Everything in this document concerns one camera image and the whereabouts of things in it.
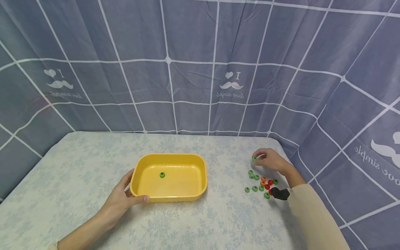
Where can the person's left index finger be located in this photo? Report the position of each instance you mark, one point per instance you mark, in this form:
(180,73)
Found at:
(127,177)

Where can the black wrist band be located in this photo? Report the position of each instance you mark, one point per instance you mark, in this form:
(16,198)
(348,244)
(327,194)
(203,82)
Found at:
(279,193)

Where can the yellow plastic tray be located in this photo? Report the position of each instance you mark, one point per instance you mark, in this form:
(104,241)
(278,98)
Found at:
(184,180)

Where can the scattered group of coloured rings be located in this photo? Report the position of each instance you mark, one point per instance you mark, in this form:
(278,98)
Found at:
(261,188)

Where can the person's right index finger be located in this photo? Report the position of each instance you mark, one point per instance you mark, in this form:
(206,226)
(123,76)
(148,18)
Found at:
(261,151)

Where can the person's right hand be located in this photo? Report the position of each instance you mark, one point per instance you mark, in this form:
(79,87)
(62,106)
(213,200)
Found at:
(275,160)

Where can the person's left hand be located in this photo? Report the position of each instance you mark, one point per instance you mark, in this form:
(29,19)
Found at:
(117,203)

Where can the person's right thumb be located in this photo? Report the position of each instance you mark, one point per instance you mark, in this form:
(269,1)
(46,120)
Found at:
(263,160)

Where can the person's left forearm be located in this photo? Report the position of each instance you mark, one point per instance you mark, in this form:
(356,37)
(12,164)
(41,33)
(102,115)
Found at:
(84,232)

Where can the person's right forearm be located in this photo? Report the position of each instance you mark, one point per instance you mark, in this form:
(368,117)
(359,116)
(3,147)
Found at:
(312,215)

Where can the person's left thumb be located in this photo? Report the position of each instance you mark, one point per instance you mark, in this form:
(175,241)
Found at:
(139,199)

